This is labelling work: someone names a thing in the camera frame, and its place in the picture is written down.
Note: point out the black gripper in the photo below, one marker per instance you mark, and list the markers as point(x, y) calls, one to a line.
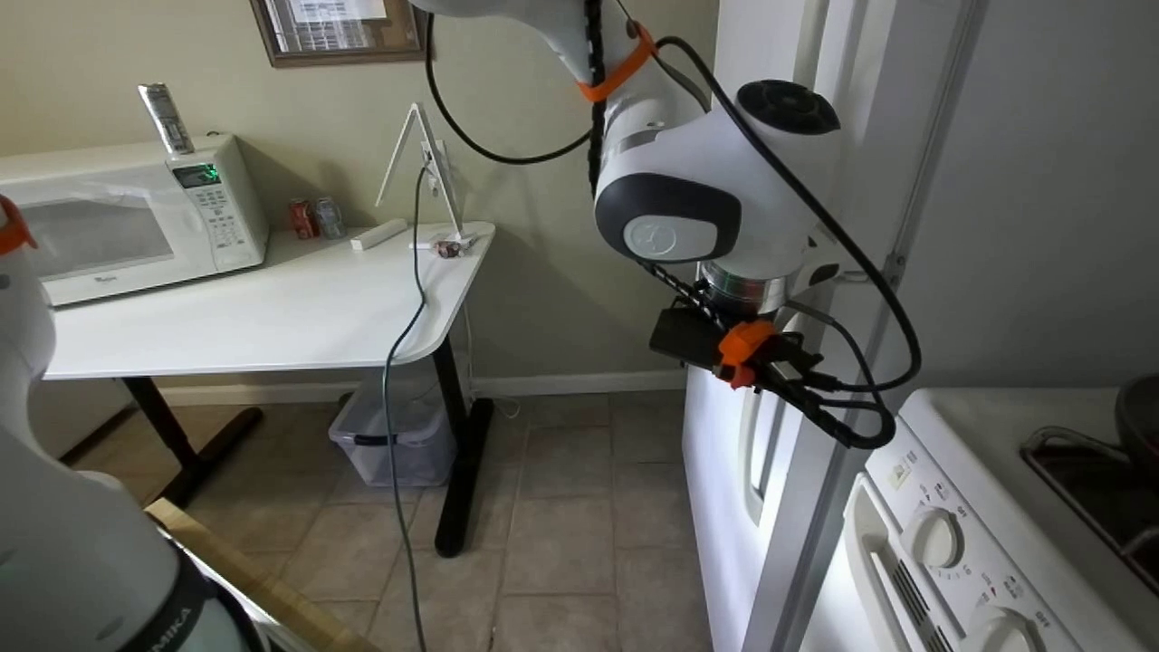
point(789, 359)

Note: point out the white fridge door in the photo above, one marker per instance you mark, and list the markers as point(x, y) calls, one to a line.
point(724, 507)

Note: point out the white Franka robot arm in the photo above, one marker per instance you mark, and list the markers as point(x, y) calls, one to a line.
point(673, 168)

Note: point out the white fridge cabinet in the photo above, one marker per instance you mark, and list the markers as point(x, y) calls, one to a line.
point(1038, 184)

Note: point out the white freezer door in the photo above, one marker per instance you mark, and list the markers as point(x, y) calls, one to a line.
point(753, 47)

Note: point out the white stove knob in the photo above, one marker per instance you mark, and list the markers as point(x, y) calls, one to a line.
point(934, 536)
point(1008, 632)

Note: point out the stainless steel stove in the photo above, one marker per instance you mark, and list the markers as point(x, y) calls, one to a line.
point(1027, 565)

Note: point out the black frying pan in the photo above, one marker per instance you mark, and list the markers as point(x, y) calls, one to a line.
point(1142, 417)

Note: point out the small brown table item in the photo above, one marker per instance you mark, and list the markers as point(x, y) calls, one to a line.
point(454, 249)

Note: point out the clear plastic storage bin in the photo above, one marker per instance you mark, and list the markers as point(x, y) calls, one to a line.
point(400, 438)

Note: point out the small grey container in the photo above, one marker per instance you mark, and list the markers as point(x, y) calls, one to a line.
point(329, 215)

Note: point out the small red can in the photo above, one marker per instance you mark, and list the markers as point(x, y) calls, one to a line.
point(301, 220)

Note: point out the brown framed board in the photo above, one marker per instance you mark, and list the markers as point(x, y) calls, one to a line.
point(338, 29)

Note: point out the wooden plank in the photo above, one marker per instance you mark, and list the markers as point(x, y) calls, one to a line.
point(264, 582)

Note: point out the grey remote control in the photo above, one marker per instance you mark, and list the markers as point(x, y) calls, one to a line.
point(165, 118)

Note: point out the white microwave oven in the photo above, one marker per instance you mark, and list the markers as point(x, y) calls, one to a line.
point(119, 222)

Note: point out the black wrist camera orange mount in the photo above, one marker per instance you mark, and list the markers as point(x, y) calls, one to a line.
point(694, 336)

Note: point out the black desk leg frame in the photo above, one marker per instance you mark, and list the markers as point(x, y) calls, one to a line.
point(464, 457)

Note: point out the white A-frame camera stand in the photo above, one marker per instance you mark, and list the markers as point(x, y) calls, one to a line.
point(423, 157)

